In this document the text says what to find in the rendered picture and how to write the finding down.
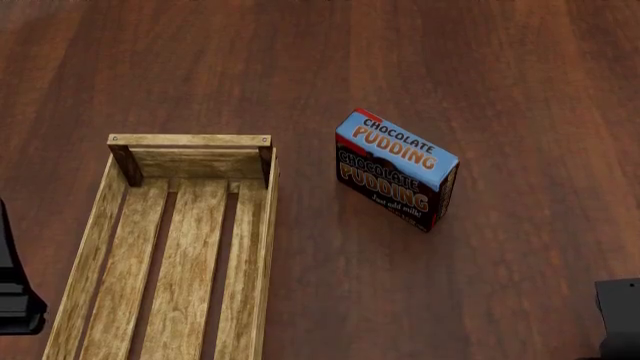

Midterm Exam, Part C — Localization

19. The wooden slatted crate tray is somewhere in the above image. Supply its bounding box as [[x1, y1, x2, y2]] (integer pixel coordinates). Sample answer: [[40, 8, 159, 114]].
[[41, 133, 281, 360]]

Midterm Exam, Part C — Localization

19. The chocolate pudding box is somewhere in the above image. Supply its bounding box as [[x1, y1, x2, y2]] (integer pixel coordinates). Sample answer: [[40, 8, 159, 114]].
[[334, 108, 461, 234]]

